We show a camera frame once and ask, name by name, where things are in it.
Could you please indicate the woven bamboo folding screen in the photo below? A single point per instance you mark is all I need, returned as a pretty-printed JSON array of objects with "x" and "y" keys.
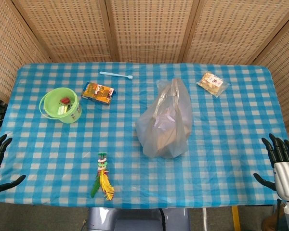
[{"x": 144, "y": 29}]

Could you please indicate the light blue toothbrush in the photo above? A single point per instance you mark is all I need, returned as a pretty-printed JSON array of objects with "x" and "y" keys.
[{"x": 115, "y": 74}]

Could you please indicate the transparent plastic bag with contents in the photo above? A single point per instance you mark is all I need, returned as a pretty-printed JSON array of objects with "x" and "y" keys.
[{"x": 166, "y": 122}]

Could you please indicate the small red item in bucket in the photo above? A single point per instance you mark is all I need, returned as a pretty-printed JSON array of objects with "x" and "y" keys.
[{"x": 65, "y": 100}]

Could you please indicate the orange snack box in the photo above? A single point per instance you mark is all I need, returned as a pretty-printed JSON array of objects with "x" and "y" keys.
[{"x": 98, "y": 93}]

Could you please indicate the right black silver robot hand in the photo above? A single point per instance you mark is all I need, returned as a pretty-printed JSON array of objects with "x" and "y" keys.
[{"x": 285, "y": 175}]

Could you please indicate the green plastic bucket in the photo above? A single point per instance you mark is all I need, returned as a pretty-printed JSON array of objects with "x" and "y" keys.
[{"x": 61, "y": 106}]

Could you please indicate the feather shuttlecock toy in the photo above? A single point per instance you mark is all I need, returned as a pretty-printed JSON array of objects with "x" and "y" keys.
[{"x": 103, "y": 178}]

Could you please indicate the clear packet of biscuits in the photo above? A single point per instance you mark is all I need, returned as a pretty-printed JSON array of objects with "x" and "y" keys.
[{"x": 213, "y": 84}]

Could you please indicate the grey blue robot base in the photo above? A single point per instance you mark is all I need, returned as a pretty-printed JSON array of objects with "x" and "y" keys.
[{"x": 137, "y": 220}]

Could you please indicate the yellow green item in bucket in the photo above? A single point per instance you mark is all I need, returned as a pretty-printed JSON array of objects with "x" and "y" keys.
[{"x": 62, "y": 109}]

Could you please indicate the blue white checkered tablecloth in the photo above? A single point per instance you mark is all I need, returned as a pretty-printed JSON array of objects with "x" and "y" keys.
[{"x": 139, "y": 168}]

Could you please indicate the yellow table leg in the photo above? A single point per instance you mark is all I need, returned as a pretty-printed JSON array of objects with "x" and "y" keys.
[{"x": 235, "y": 217}]

